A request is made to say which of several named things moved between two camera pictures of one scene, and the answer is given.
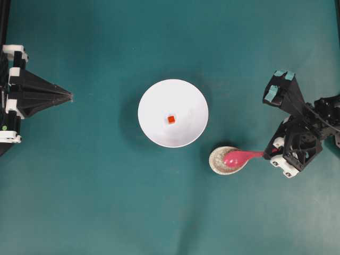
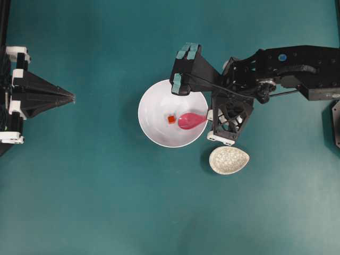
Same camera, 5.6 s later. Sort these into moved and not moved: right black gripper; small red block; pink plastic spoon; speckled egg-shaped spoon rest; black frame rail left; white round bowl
Moved: pink plastic spoon; right black gripper
Not moved: small red block; white round bowl; speckled egg-shaped spoon rest; black frame rail left
